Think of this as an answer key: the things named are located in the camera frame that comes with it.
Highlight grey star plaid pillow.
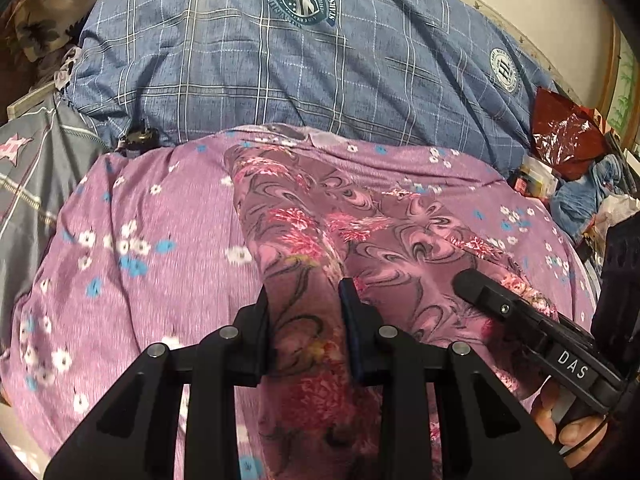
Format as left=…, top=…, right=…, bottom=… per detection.
left=0, top=92, right=110, bottom=346

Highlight light purple flowered blanket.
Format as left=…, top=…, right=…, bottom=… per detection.
left=0, top=124, right=600, bottom=480

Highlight white plastic bag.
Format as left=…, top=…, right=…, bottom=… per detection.
left=592, top=192, right=640, bottom=241

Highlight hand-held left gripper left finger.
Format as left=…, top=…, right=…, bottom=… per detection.
left=44, top=285, right=272, bottom=480

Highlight small dark box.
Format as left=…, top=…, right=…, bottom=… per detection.
left=507, top=157, right=556, bottom=198

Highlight red plastic bag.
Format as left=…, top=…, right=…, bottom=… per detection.
left=530, top=86, right=610, bottom=182

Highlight crumpled blue cloth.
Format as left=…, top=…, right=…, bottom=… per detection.
left=549, top=154, right=630, bottom=233

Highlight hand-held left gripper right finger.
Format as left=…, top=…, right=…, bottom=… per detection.
left=337, top=277, right=573, bottom=480

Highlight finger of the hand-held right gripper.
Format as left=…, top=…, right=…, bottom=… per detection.
left=451, top=267, right=562, bottom=347

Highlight camouflage cloth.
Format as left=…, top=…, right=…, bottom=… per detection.
left=9, top=0, right=123, bottom=63

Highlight lilac patterned cloth scrap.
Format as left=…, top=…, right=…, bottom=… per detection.
left=50, top=45, right=85, bottom=92

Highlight blue plaid quilt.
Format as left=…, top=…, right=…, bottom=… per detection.
left=66, top=0, right=560, bottom=177

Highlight dark purple floral garment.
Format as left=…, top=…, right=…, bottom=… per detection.
left=222, top=142, right=561, bottom=480

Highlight small black round device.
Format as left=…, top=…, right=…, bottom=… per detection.
left=119, top=120, right=160, bottom=156

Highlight bamboo print panel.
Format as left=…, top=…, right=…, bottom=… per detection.
left=602, top=30, right=640, bottom=133

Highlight person's right hand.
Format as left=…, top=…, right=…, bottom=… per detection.
left=529, top=377, right=618, bottom=458

